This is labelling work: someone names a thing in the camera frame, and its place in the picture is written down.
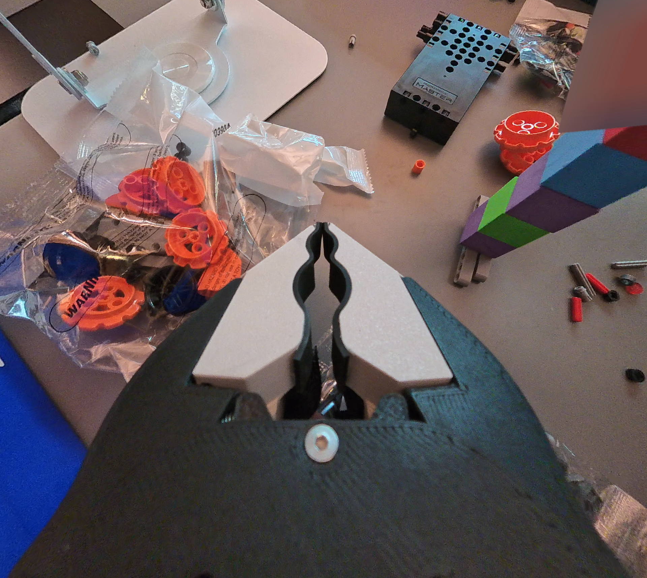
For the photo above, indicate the small grey bush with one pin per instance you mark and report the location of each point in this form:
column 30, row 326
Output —
column 583, row 293

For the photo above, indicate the orange gear stack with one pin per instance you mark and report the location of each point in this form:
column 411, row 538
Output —
column 525, row 143

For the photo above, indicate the red foam cube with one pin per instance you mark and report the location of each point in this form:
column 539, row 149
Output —
column 629, row 141

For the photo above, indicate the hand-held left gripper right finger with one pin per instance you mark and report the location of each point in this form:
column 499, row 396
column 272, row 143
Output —
column 394, row 330

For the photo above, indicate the small orange bush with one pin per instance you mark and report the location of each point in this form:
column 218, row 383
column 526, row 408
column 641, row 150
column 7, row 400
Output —
column 418, row 166

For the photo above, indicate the red round stud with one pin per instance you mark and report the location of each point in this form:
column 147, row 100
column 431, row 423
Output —
column 635, row 288

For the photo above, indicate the small black nut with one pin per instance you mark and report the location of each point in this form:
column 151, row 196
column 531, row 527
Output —
column 635, row 375

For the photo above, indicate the grey axle rod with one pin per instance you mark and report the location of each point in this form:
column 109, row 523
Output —
column 629, row 264

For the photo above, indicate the clear bag of orange gears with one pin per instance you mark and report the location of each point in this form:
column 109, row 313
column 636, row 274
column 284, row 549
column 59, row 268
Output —
column 194, row 237

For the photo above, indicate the red plastic pin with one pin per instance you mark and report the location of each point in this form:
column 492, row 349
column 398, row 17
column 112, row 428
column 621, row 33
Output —
column 597, row 283
column 576, row 309

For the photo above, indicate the black perforated control box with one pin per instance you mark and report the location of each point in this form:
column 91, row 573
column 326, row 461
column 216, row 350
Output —
column 450, row 83

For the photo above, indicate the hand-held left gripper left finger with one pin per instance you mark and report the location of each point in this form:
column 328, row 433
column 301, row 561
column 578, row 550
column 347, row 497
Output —
column 247, row 330

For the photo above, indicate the green foam cube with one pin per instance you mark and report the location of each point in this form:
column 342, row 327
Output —
column 515, row 232

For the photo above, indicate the grey ribbed pin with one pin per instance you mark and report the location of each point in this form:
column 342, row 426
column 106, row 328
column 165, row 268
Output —
column 580, row 274

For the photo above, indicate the small clear bag of parts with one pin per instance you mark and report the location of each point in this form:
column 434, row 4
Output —
column 546, row 42

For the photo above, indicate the purple foam cube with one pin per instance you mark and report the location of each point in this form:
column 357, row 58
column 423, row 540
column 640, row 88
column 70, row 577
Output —
column 488, row 244
column 551, row 209

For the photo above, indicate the clear bag of grey parts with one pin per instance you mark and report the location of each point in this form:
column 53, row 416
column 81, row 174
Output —
column 616, row 512

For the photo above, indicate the white metal stand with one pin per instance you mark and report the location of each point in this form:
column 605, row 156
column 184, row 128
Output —
column 283, row 47

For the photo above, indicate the blue foam cube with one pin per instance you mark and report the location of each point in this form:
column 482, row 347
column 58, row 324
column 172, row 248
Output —
column 591, row 174

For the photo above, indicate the white plastic pouch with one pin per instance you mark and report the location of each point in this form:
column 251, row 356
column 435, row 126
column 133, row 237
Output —
column 278, row 148

